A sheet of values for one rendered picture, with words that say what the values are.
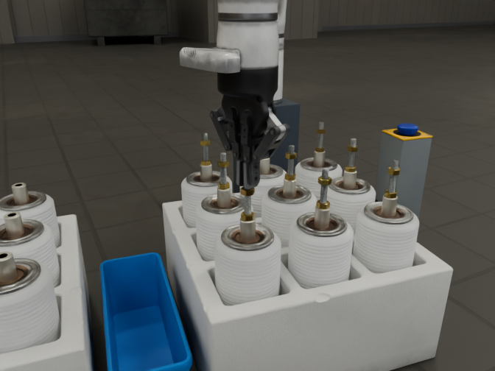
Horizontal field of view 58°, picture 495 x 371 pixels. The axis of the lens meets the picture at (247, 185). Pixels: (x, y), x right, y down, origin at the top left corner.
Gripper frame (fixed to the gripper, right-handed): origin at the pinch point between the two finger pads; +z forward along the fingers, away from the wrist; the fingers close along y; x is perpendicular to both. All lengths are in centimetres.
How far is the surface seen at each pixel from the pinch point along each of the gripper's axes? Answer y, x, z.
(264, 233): -1.2, -2.1, 9.6
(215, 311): -2.4, 8.1, 17.0
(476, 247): -10, -68, 35
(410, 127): -0.3, -44.0, 2.0
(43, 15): 632, -209, 3
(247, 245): -2.1, 1.9, 9.6
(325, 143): 69, -110, 35
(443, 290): -19.4, -24.2, 20.8
